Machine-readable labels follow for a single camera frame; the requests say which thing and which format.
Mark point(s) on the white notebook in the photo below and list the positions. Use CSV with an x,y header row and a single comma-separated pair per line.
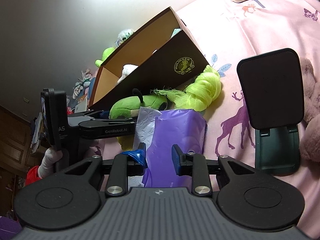
x,y
81,106

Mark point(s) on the yellow fluffy cloth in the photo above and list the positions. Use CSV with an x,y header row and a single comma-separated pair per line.
x,y
126,142

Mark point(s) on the light blue wipes pack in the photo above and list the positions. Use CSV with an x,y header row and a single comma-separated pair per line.
x,y
175,31

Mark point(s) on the pink plush bunny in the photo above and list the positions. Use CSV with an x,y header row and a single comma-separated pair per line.
x,y
309,144

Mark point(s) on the green spotted plush toy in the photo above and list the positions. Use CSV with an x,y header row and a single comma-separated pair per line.
x,y
129,107

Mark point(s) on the dark brown cardboard box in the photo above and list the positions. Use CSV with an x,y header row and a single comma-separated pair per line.
x,y
163,62

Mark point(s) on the blue glasses case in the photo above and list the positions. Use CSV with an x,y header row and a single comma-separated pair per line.
x,y
90,88

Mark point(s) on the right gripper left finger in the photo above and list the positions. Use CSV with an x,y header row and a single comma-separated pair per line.
x,y
124,165

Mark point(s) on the pink deer print bedsheet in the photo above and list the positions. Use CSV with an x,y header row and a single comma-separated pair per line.
x,y
210,58

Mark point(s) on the purple tissue pack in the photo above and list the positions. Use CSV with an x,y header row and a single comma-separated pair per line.
x,y
160,130

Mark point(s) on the green yellow plush toy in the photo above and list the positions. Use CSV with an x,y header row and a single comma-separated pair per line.
x,y
106,53

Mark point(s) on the black phone stand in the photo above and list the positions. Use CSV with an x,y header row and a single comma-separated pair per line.
x,y
273,91

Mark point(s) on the white fluffy towel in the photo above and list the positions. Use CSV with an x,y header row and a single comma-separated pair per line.
x,y
127,70

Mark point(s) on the white fluffy plush toy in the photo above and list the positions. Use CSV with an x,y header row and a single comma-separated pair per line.
x,y
123,36

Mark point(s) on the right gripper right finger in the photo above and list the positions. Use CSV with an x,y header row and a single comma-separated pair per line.
x,y
193,165

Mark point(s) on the neon green knotted scarf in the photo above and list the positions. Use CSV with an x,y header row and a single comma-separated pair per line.
x,y
198,95

